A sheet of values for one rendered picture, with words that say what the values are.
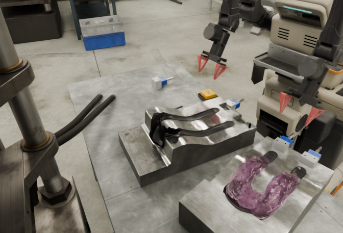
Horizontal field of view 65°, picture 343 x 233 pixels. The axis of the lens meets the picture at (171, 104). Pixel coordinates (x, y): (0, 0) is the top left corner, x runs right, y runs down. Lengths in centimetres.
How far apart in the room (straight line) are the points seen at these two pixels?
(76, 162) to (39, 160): 149
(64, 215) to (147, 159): 33
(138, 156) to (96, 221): 98
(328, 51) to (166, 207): 73
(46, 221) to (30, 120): 36
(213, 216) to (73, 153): 177
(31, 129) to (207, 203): 54
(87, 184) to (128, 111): 92
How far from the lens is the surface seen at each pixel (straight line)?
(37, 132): 86
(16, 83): 74
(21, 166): 85
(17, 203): 76
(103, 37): 422
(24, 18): 486
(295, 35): 132
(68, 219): 101
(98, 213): 197
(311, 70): 95
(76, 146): 247
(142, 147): 106
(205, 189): 86
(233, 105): 131
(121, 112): 136
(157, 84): 150
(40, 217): 105
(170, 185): 101
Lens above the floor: 158
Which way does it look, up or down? 34 degrees down
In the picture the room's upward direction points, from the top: 1 degrees counter-clockwise
